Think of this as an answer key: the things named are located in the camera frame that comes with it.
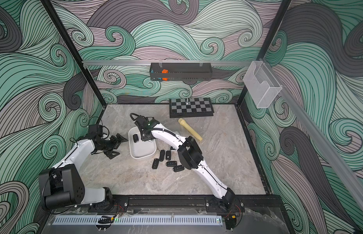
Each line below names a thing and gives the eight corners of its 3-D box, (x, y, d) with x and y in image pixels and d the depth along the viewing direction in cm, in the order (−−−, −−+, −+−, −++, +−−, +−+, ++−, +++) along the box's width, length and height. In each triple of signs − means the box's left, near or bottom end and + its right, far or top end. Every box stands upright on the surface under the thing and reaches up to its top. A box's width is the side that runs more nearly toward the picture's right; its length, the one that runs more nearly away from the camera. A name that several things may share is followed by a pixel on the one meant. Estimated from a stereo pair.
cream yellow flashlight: (200, 141, 99) (200, 139, 96) (178, 121, 110) (178, 119, 107) (203, 139, 100) (203, 136, 97) (181, 120, 111) (181, 117, 109)
